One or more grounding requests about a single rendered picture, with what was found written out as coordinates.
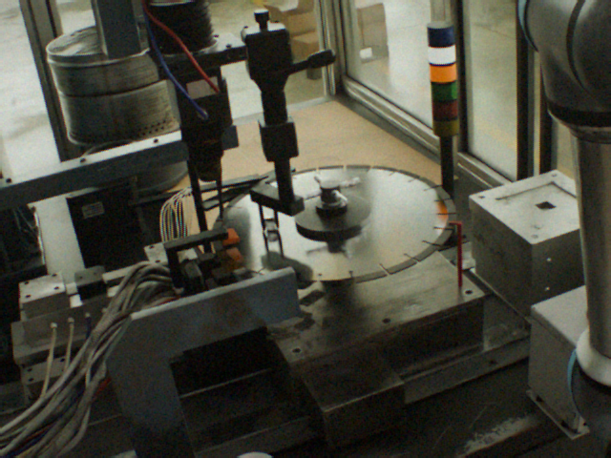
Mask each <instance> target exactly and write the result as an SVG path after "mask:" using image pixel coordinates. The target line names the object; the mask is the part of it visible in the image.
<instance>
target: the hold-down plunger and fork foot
mask: <svg viewBox="0 0 611 458"><path fill-rule="evenodd" d="M274 168H275V176H276V182H277V188H275V187H273V186H270V185H266V184H263V182H262V183H261V184H259V185H257V186H254V187H252V188H250V189H249V195H250V201H251V202H253V203H257V204H258V208H259V215H260V221H261V226H262V229H263V231H265V222H264V216H263V206H264V207H266V208H270V209H273V216H274V221H275V225H276V227H277V228H280V224H279V217H278V213H280V214H284V215H287V216H289V217H294V216H297V215H298V214H300V213H302V212H303V211H304V210H305V203H304V197H302V196H299V195H295V194H294V189H293V181H292V174H291V166H290V160H289V161H286V162H274Z"/></svg>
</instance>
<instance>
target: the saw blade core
mask: <svg viewBox="0 0 611 458"><path fill-rule="evenodd" d="M343 171H344V168H333V169H325V170H324V171H319V174H320V175H319V176H320V177H322V178H323V179H324V180H328V179H334V180H338V181H339V182H343V181H346V180H349V179H354V178H357V177H359V178H360V179H361V184H360V185H356V186H353V187H350V188H346V189H343V190H341V194H348V195H355V196H358V198H361V199H364V200H366V201H367V202H368V203H369V205H370V208H371V218H370V220H369V222H368V224H367V225H366V226H365V227H363V228H361V229H359V230H357V231H354V232H352V233H349V234H344V235H340V236H330V238H323V236H314V235H310V234H307V233H304V232H302V231H301V230H299V229H298V228H297V226H295V224H294V217H289V216H287V215H284V214H280V213H278V217H279V224H280V228H277V227H276V225H275V228H276V229H275V230H272V231H266V228H265V231H263V229H262V226H261V221H260V215H259V208H258V204H257V203H253V202H251V201H250V195H247V197H245V198H243V199H242V200H240V201H239V202H237V203H236V204H235V205H234V206H233V207H232V208H231V210H230V211H229V212H228V214H227V215H226V217H224V218H223V220H222V222H221V227H222V226H224V227H226V229H227V230H228V229H232V228H233V229H234V231H235V232H236V234H237V235H238V238H239V242H235V243H232V244H228V245H225V246H226V249H223V250H225V253H226V254H227V255H228V256H229V257H230V258H231V259H232V260H233V261H235V262H237V263H238V265H240V266H242V267H244V268H245V269H248V270H250V271H252V272H256V273H260V274H261V275H264V274H267V273H271V272H275V271H278V270H281V269H286V268H288V267H291V268H292V269H293V270H294V272H295V279H297V281H303V282H317V281H318V275H321V276H320V280H319V282H326V281H347V280H351V275H350V272H352V275H353V278H354V277H355V276H360V275H366V274H369V273H373V272H377V271H381V270H383V269H382V268H381V267H380V266H382V267H383V268H384V269H385V270H386V269H388V268H391V267H393V266H395V265H396V264H398V263H401V262H403V261H405V260H408V259H409V258H412V259H413V257H415V256H417V255H418V254H420V252H422V251H423V250H424V249H426V248H427V247H428V246H430V245H433V243H434V242H435V241H436V240H437V238H438V237H439V236H440V234H441V233H442V231H443V230H445V225H446V221H447V215H448V213H447V208H446V204H445V202H444V200H443V198H442V197H441V196H440V195H439V194H438V193H437V191H435V190H434V189H433V188H432V187H430V186H429V185H427V184H425V183H424V182H422V181H419V180H417V179H415V177H409V176H406V175H403V174H399V173H394V172H389V171H384V172H383V173H382V174H381V175H380V174H377V173H378V172H380V171H381V170H374V169H371V170H370V171H369V169H357V168H345V172H344V173H343ZM316 175H318V173H317V172H311V173H305V174H300V175H297V176H293V177H294V178H295V179H293V178H292V181H293V189H294V194H295V195H300V194H303V193H307V192H311V191H314V190H318V189H319V183H318V182H316V181H315V180H314V176H316ZM435 201H436V202H435ZM230 220H232V221H230ZM434 228H436V229H434ZM423 242H426V243H423ZM405 255H406V256H405ZM245 259H246V260H245ZM263 268H265V269H263ZM386 271H387V270H386Z"/></svg>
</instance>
